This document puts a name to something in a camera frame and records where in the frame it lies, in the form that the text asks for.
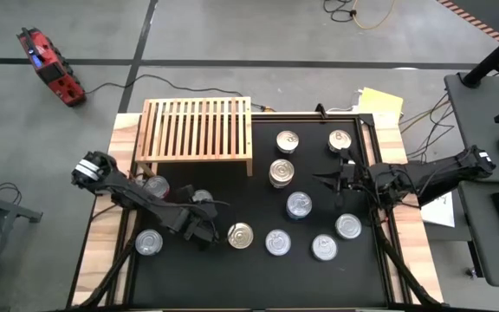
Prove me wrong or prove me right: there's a white paper sheet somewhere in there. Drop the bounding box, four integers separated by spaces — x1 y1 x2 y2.
420 190 457 229

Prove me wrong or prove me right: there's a green Circle Hook tuna can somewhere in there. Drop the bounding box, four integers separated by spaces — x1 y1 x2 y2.
265 229 292 257

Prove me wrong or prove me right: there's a red black portable device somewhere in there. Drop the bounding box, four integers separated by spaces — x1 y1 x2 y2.
16 26 87 108

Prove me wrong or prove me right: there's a yellow cable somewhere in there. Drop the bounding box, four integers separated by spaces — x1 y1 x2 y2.
352 0 396 30

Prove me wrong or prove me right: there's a black aluminium table frame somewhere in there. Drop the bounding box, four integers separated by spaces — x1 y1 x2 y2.
65 111 444 312

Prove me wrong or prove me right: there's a long black cable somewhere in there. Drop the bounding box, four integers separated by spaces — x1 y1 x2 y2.
84 73 272 113

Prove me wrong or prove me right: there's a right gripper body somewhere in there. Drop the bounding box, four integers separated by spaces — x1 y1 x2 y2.
336 149 379 209

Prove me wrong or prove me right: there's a yellow paper stack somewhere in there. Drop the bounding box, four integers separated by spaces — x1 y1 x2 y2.
356 86 405 120

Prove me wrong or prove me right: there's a black looped cable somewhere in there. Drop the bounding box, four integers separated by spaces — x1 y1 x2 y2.
322 0 359 23

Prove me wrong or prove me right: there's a grey metal stand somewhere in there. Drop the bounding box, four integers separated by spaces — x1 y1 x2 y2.
0 186 44 304

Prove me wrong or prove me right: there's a grey desk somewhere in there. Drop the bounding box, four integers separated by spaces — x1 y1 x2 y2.
457 179 499 289
443 71 499 184

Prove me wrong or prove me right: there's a teal seafood can silver lid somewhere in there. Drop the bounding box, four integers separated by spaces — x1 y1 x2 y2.
191 188 214 205

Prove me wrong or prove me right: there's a black slanted pole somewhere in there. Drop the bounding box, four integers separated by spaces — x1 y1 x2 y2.
461 20 499 88

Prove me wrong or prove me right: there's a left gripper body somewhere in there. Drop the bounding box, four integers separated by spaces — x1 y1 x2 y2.
171 198 220 252

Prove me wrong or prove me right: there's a red seafood can silver lid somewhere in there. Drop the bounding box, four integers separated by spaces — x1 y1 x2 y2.
143 175 172 199

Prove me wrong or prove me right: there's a wooden slatted shelf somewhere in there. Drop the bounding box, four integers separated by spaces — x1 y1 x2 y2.
133 95 255 178

